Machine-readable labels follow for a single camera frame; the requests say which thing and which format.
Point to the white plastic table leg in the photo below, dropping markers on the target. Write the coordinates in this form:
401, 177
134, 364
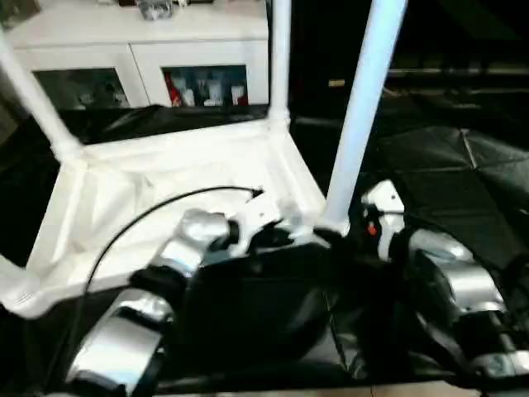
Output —
10, 281
363, 103
280, 62
37, 99

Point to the white plastic table top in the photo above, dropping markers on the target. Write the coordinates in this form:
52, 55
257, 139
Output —
144, 165

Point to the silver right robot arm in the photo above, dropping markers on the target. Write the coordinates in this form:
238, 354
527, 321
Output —
467, 273

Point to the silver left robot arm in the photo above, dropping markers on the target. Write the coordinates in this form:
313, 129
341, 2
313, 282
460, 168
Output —
186, 240

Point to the black plastic mat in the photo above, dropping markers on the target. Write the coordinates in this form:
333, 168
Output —
268, 314

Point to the small white cup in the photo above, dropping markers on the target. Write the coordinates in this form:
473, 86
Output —
239, 95

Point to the small white label sticker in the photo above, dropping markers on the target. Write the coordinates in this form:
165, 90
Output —
336, 82

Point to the red bottle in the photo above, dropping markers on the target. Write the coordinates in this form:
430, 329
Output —
175, 91

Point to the white cabinet with glass doors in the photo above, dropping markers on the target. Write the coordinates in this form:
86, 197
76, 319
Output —
103, 45

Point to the dark patterned jar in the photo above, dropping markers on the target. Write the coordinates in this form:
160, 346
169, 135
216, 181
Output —
156, 8

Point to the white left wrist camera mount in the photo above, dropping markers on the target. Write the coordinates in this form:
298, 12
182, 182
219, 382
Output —
256, 215

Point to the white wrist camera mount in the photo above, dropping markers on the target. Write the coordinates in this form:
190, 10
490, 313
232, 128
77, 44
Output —
386, 202
256, 215

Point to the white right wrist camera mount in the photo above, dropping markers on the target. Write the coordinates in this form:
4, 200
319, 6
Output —
386, 202

